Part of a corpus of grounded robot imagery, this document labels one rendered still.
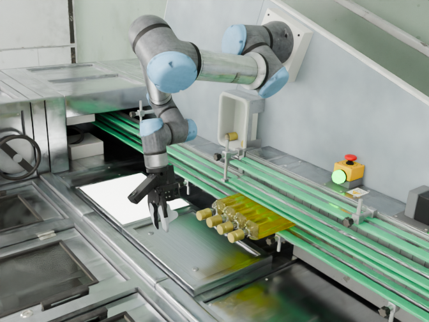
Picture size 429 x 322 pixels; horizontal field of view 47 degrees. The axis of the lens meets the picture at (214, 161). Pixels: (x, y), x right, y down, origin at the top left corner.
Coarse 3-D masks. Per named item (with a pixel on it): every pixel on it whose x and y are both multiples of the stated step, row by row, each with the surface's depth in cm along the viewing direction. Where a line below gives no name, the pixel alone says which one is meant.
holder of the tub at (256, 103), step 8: (240, 96) 194; (248, 96) 195; (256, 96) 195; (256, 104) 192; (248, 112) 191; (256, 112) 193; (248, 120) 192; (256, 120) 195; (248, 128) 193; (256, 128) 196; (248, 136) 195; (256, 136) 198; (248, 144) 196; (256, 144) 199
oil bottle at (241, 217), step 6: (246, 210) 170; (252, 210) 170; (258, 210) 171; (264, 210) 171; (270, 210) 172; (234, 216) 168; (240, 216) 166; (246, 216) 166; (252, 216) 167; (240, 222) 165; (240, 228) 166
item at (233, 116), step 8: (224, 96) 201; (232, 96) 195; (224, 104) 203; (232, 104) 205; (240, 104) 203; (248, 104) 191; (224, 112) 204; (232, 112) 206; (240, 112) 204; (224, 120) 205; (232, 120) 208; (240, 120) 205; (224, 128) 207; (232, 128) 209; (240, 128) 206; (224, 136) 208; (240, 136) 207; (224, 144) 205; (232, 144) 204; (240, 144) 204
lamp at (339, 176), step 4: (336, 172) 159; (340, 172) 158; (344, 172) 159; (332, 176) 161; (336, 176) 159; (340, 176) 158; (344, 176) 159; (336, 180) 159; (340, 180) 158; (344, 180) 159
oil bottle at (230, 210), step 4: (248, 200) 178; (252, 200) 178; (232, 204) 174; (236, 204) 174; (240, 204) 174; (244, 204) 174; (248, 204) 175; (252, 204) 175; (256, 204) 175; (224, 208) 172; (228, 208) 171; (232, 208) 171; (236, 208) 171; (240, 208) 171; (244, 208) 172; (224, 212) 171; (228, 212) 170; (232, 212) 169; (236, 212) 170; (228, 216) 170; (232, 216) 169; (228, 220) 170
